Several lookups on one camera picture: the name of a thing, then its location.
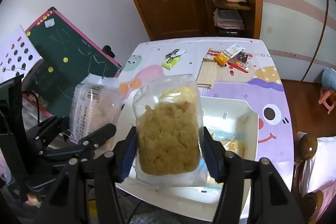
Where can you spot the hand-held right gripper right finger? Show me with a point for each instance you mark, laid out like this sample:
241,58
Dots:
212,158

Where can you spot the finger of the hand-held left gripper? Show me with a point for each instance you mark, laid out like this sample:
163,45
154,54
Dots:
99,134
51,124

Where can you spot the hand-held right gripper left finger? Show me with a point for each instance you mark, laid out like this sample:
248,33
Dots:
128,158

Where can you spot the clear printed snack bag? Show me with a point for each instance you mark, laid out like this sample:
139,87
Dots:
92,108

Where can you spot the yellow puff snack bag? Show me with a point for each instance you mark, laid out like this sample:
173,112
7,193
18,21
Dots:
168,129

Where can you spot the white plastic tray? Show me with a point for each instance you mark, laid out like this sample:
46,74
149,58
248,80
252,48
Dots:
236,113

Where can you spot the pale wafer pack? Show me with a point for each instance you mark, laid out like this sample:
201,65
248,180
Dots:
207,74

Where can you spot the orange snack packet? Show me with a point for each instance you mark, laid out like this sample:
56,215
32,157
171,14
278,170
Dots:
223,58

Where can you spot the green snack packet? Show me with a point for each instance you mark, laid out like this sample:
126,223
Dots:
170,63

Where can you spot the red edged dark snack packet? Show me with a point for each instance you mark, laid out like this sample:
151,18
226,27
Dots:
240,61

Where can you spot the person's left hand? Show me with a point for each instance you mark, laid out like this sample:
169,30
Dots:
32,199

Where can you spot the pink framed green chalkboard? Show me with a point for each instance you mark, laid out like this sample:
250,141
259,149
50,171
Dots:
73,56

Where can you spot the white dotted board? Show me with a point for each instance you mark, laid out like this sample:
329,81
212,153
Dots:
18,53

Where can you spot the cartoon printed tablecloth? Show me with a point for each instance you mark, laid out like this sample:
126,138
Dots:
262,92

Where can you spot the black easel knob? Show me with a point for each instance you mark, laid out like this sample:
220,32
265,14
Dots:
107,50

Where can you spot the white bed sheet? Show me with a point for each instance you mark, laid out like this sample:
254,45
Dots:
321,161

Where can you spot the pink blanket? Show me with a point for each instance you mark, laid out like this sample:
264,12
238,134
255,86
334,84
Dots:
329,195

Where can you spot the black bag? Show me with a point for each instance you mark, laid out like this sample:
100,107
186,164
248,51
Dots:
231,33

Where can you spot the pink plastic stool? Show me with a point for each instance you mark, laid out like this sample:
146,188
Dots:
326,98

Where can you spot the stack of folded papers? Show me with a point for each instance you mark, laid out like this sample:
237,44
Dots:
228,19

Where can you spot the floral sliding wardrobe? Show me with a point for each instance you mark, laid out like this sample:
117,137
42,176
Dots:
288,29

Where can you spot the wooden bed frame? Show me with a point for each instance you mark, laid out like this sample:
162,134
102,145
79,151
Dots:
307,145

